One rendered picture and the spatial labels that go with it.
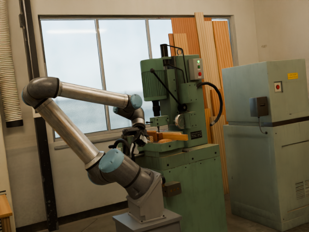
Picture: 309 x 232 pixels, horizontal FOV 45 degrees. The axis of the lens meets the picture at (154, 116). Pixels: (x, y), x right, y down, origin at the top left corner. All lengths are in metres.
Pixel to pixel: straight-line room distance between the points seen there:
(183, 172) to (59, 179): 1.64
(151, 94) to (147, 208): 0.98
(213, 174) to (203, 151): 0.21
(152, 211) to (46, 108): 0.82
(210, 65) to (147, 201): 2.85
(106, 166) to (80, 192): 2.06
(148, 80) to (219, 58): 2.07
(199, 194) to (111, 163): 1.03
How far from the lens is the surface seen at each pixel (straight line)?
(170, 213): 2.24
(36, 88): 2.09
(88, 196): 4.13
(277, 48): 5.09
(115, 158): 2.05
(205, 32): 4.70
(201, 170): 2.88
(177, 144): 2.69
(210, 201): 2.98
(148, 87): 2.78
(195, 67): 2.91
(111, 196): 4.22
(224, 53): 4.80
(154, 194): 2.12
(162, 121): 2.85
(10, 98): 3.68
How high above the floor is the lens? 1.25
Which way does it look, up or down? 3 degrees down
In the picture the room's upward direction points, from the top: 6 degrees counter-clockwise
